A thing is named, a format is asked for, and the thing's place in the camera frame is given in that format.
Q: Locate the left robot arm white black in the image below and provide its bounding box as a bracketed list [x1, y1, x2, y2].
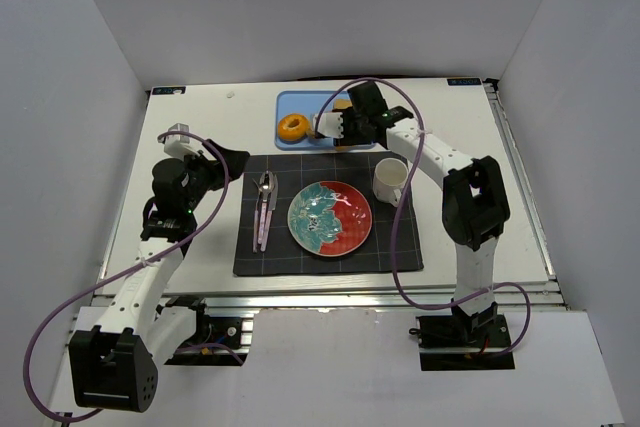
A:
[68, 134, 250, 412]

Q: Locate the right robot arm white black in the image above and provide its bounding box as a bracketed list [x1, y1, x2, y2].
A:
[339, 77, 511, 337]

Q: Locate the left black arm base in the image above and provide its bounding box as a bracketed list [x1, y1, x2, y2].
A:
[156, 295, 247, 367]

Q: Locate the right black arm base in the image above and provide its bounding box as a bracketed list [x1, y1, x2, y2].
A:
[409, 315, 515, 372]

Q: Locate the sliced round bread loaf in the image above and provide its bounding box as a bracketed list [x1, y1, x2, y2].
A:
[332, 99, 352, 111]

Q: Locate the white ceramic mug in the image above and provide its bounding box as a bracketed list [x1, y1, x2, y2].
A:
[373, 158, 409, 207]

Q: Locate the blue plastic tray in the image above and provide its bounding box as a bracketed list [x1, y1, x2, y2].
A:
[274, 90, 377, 152]

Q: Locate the orange donut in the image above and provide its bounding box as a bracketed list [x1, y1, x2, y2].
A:
[276, 113, 310, 142]

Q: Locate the right blue corner label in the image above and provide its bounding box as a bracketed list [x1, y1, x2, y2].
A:
[446, 77, 483, 87]

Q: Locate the blue corner label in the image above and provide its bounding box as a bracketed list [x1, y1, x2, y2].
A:
[151, 86, 186, 96]
[446, 77, 483, 87]

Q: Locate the left blue corner label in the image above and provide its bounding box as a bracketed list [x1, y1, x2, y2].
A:
[151, 86, 186, 96]

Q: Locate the teal and red plate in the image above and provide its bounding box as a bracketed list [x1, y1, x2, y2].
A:
[287, 181, 373, 258]

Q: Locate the dark checked placemat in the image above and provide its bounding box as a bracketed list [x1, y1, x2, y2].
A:
[233, 152, 424, 277]

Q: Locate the pink handled spoon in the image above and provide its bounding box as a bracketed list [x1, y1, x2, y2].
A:
[258, 170, 274, 248]

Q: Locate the pink handled fork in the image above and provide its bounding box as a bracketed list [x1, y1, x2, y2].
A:
[252, 180, 264, 253]

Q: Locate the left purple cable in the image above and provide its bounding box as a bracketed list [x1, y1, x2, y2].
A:
[22, 130, 245, 420]

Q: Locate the purple cable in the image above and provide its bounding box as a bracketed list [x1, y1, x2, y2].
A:
[313, 77, 531, 359]
[22, 130, 245, 420]

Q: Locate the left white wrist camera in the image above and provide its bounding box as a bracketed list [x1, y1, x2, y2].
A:
[158, 123, 198, 160]

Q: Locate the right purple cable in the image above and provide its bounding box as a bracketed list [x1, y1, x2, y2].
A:
[313, 77, 531, 359]

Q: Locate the pink handled knife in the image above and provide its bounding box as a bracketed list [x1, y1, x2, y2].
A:
[260, 171, 279, 252]

